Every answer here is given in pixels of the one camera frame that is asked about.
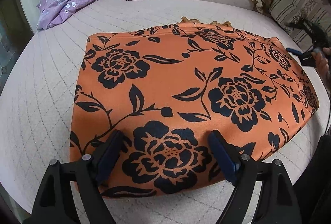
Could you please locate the orange black floral cloth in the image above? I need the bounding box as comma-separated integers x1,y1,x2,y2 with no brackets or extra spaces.
70,22,319,198

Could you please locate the striped beige pillow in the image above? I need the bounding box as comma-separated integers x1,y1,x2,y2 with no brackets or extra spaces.
269,0,330,51

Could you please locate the person's right hand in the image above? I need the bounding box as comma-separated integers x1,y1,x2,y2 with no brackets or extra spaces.
316,47,330,80

